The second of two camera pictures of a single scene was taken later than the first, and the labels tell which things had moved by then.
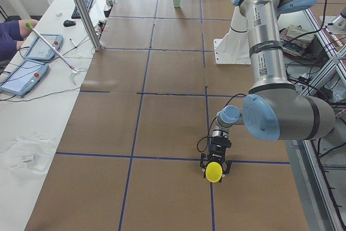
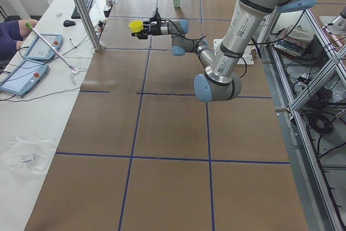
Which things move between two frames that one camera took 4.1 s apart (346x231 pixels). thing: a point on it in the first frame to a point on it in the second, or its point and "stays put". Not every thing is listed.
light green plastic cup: [177, 0] stays put
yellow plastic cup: [214, 171] to [135, 26]
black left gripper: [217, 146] to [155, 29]
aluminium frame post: [83, 8] stays put
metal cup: [108, 1] stays put
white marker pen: [71, 40] stays put
